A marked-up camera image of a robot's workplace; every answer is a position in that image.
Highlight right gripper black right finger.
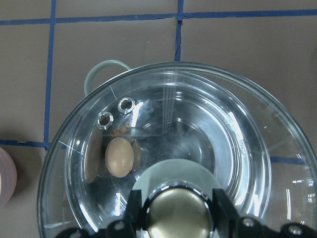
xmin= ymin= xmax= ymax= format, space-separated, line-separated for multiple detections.
xmin=212 ymin=188 xmax=317 ymax=238

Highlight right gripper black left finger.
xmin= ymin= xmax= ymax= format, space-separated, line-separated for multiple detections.
xmin=56 ymin=190 xmax=142 ymax=238

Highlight beige egg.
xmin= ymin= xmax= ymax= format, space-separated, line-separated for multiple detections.
xmin=105 ymin=137 xmax=134 ymax=178

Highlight glass pot lid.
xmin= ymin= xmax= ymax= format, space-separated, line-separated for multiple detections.
xmin=38 ymin=60 xmax=317 ymax=238

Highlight pale green electric pot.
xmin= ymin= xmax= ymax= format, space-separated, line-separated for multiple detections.
xmin=60 ymin=62 xmax=271 ymax=232

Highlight pink bowl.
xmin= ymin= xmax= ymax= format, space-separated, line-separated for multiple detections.
xmin=0 ymin=148 xmax=17 ymax=209

